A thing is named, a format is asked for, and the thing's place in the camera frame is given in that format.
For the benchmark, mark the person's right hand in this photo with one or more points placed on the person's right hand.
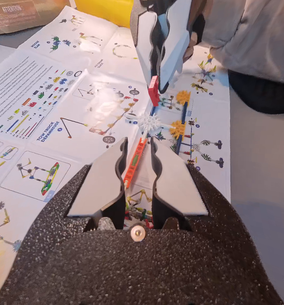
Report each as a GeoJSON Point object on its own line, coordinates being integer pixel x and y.
{"type": "Point", "coordinates": [188, 53]}

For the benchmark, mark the red toy connector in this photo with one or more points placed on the red toy connector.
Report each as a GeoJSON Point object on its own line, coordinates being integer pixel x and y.
{"type": "Point", "coordinates": [150, 224]}
{"type": "Point", "coordinates": [127, 215]}
{"type": "Point", "coordinates": [153, 91]}

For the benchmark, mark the dark rounded object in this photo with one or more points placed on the dark rounded object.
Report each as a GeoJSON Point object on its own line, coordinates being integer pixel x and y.
{"type": "Point", "coordinates": [258, 95]}

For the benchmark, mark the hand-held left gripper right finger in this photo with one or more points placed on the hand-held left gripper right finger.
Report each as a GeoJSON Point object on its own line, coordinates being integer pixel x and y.
{"type": "Point", "coordinates": [180, 190]}

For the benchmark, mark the orange toy bar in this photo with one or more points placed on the orange toy bar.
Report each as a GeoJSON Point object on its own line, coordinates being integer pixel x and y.
{"type": "Point", "coordinates": [135, 164]}

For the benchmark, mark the green toy clip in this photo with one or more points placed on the green toy clip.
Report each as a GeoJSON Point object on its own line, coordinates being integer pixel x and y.
{"type": "Point", "coordinates": [135, 159]}

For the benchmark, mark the cardboard toy box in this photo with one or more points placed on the cardboard toy box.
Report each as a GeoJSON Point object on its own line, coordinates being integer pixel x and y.
{"type": "Point", "coordinates": [20, 14]}

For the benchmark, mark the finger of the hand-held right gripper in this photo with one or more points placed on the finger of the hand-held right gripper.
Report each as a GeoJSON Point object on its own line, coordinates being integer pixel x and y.
{"type": "Point", "coordinates": [144, 43]}
{"type": "Point", "coordinates": [175, 47]}

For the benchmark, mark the blue toy rod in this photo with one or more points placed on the blue toy rod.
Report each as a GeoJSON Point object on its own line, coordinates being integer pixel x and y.
{"type": "Point", "coordinates": [184, 111]}
{"type": "Point", "coordinates": [153, 110]}
{"type": "Point", "coordinates": [180, 145]}

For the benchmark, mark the yellow toy connector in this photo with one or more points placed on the yellow toy connector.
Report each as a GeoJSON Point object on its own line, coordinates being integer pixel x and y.
{"type": "Point", "coordinates": [183, 96]}
{"type": "Point", "coordinates": [178, 129]}

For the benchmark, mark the white snowflake connector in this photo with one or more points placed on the white snowflake connector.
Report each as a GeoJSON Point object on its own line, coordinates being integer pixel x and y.
{"type": "Point", "coordinates": [149, 122]}

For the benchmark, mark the person's right forearm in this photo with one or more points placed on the person's right forearm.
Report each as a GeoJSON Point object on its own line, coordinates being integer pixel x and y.
{"type": "Point", "coordinates": [251, 35]}

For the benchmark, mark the yellow plastic bin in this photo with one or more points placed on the yellow plastic bin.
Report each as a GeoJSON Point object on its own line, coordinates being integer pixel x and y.
{"type": "Point", "coordinates": [103, 12]}

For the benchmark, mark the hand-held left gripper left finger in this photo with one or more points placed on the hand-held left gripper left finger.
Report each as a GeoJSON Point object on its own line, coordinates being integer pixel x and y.
{"type": "Point", "coordinates": [96, 190]}

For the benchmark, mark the white instruction sheet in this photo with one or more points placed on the white instruction sheet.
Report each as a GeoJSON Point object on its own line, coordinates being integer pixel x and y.
{"type": "Point", "coordinates": [72, 107]}

